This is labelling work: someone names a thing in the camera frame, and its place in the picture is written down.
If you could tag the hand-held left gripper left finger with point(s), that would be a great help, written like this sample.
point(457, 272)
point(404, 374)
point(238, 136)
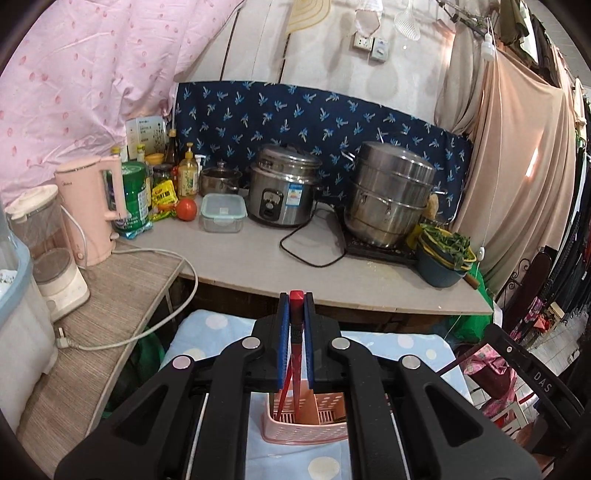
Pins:
point(283, 341)

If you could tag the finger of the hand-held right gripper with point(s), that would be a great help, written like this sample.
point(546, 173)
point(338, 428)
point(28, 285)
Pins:
point(531, 374)

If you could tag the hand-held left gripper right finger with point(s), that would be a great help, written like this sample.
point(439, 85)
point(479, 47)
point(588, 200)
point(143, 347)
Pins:
point(308, 341)

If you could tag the red wavy chopstick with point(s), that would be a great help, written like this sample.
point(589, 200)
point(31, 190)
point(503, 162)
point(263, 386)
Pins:
point(298, 364)
point(282, 398)

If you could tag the dark brown straight chopstick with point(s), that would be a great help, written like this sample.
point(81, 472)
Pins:
point(450, 364)

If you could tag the pink perforated utensil basket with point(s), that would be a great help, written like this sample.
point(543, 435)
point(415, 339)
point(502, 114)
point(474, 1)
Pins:
point(300, 431)

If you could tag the pink patterned cloth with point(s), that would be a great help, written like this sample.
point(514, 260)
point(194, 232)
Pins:
point(485, 374)

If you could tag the red stool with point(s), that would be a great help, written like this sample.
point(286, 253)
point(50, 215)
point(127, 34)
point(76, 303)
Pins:
point(508, 417)

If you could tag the blue dotted tablecloth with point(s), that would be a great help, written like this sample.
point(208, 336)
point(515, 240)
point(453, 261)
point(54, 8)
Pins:
point(217, 327)

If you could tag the grey countertop board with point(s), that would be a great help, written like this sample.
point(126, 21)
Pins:
point(258, 263)

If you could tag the dark metal chair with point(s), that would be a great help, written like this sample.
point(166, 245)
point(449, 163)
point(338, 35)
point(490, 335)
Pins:
point(535, 286)

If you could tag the green bag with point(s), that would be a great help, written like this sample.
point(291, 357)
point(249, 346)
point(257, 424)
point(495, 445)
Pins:
point(487, 295)

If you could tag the black induction cooktop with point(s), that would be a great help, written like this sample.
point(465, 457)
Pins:
point(369, 247)

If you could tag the bowls with green vegetables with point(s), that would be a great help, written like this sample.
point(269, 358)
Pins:
point(438, 272)

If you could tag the clear food container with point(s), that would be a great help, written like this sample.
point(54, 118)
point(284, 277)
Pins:
point(222, 213)

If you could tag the steel rice cooker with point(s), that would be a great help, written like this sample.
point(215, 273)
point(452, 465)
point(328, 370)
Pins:
point(281, 194)

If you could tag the green leafy vegetables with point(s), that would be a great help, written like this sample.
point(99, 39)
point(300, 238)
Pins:
point(450, 240)

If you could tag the red tomato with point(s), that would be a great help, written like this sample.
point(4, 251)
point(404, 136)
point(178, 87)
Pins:
point(187, 209)

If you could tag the steel steamer pot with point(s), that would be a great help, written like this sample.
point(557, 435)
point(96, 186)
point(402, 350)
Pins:
point(388, 194)

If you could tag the small lidded steel pot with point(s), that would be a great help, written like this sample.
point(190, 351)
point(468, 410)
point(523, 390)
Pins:
point(220, 180)

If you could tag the brown potato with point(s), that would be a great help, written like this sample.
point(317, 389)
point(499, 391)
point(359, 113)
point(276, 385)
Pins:
point(433, 205)

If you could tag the yellow snack packet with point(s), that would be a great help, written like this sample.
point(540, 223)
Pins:
point(164, 194)

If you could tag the yellow oil bottle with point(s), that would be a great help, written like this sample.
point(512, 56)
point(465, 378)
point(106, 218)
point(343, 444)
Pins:
point(187, 177)

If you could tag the wood grain side counter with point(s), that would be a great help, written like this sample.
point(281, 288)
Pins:
point(92, 323)

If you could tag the dark lidded glass jar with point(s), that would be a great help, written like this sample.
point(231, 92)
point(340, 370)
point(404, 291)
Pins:
point(161, 174)

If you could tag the green tin can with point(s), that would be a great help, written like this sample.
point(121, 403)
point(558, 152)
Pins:
point(136, 196)

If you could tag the beige curtain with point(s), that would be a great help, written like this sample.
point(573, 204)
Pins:
point(517, 152)

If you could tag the dark sauce bottle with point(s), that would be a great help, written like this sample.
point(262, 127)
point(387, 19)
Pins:
point(171, 147)

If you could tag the navy leaf print cloth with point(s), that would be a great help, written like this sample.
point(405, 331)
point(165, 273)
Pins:
point(277, 110)

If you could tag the pink electric kettle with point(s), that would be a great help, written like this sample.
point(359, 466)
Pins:
point(85, 212)

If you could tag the white blender appliance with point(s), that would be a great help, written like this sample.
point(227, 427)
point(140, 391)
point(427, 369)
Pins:
point(55, 272)

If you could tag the white paper box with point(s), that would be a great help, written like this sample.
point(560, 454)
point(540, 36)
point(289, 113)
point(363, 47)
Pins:
point(145, 134)

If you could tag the translucent storage bin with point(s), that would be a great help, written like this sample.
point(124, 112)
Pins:
point(23, 332)

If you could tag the pink spotted sheet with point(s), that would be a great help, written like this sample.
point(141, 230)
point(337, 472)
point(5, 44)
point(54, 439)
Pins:
point(92, 78)

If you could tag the round bamboo board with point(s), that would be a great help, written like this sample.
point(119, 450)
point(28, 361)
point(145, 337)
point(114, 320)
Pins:
point(308, 14)

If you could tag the white light bulb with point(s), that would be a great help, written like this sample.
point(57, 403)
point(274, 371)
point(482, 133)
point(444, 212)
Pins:
point(487, 48)

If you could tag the white plastic strainer ladle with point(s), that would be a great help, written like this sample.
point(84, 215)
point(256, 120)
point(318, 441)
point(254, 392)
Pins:
point(406, 21)

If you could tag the white wall switch box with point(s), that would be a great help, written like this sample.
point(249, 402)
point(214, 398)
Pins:
point(380, 50)

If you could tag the white wall socket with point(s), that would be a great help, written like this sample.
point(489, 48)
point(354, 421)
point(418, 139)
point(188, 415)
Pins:
point(363, 42)

